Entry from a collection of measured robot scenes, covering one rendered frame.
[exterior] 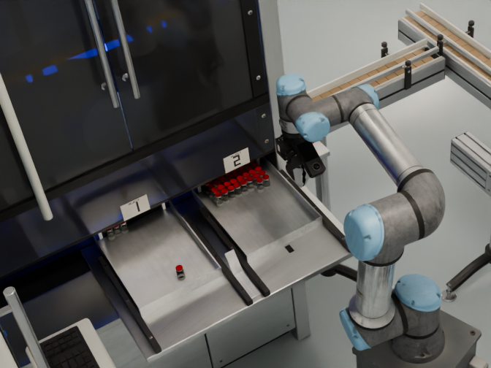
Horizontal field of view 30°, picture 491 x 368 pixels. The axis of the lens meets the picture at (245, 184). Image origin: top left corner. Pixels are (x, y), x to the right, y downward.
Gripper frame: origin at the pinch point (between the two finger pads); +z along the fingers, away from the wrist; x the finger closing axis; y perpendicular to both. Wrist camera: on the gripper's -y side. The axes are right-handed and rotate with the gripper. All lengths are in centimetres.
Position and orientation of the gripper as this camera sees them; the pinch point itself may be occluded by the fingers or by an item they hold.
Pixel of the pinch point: (303, 184)
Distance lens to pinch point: 255.2
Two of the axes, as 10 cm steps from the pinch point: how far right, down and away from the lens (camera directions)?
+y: -4.9, -5.6, 6.6
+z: 1.1, 7.2, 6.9
